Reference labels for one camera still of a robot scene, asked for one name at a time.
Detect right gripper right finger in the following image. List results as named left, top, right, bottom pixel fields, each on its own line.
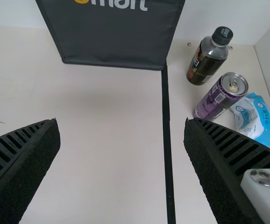
left=183, top=117, right=270, bottom=224

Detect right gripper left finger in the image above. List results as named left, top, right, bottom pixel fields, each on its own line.
left=0, top=118, right=61, bottom=224

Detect white and blue wipes pack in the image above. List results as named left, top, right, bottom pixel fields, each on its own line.
left=229, top=92, right=270, bottom=148

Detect purple can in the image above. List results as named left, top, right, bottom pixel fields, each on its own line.
left=192, top=72, right=249, bottom=122

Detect black strip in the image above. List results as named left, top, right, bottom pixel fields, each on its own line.
left=160, top=64, right=176, bottom=224

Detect dark coffee bottle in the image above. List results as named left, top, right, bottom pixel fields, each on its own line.
left=186, top=26, right=234, bottom=86

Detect dark grey bag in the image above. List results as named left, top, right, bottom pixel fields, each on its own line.
left=35, top=0, right=186, bottom=71

